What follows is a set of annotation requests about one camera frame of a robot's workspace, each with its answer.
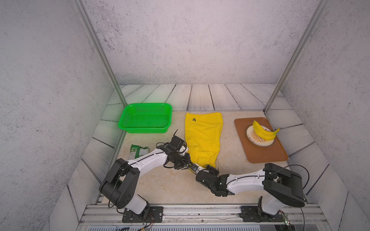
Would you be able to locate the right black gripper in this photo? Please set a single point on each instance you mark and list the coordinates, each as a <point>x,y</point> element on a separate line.
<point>210,170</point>

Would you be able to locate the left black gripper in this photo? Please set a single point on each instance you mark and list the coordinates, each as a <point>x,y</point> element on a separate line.
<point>187,163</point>

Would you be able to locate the yellow shorts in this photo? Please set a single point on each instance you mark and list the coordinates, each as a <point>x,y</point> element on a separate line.
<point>203,133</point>

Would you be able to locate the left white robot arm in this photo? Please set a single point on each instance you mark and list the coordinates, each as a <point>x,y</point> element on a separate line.
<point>119,184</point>

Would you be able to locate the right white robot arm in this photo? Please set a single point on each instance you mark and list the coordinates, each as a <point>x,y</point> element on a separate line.
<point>284,186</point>

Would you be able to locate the green snack packet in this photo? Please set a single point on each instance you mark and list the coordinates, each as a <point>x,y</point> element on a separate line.
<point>137,151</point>

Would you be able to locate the green plastic basket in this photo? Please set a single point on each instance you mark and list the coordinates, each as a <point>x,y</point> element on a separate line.
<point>146,118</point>

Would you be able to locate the white patterned plate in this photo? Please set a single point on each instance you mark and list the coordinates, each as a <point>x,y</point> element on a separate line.
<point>256,140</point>

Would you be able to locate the yellow banana bunch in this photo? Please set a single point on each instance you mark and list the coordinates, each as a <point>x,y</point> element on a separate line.
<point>262,133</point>

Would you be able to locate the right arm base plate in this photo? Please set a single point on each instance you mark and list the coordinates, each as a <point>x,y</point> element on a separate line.
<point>255,214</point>

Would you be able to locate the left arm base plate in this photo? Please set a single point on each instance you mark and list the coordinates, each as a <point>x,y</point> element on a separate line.
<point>151,214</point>

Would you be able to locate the aluminium front rail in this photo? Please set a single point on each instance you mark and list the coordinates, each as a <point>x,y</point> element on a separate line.
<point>227,214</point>

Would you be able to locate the left aluminium frame post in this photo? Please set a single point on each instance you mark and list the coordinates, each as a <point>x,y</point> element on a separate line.
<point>98,48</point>

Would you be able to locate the aluminium frame post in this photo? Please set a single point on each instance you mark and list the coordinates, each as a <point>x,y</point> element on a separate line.
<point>309,30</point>
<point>98,48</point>

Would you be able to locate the right aluminium frame post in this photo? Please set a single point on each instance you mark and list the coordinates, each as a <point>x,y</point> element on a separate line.
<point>309,30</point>

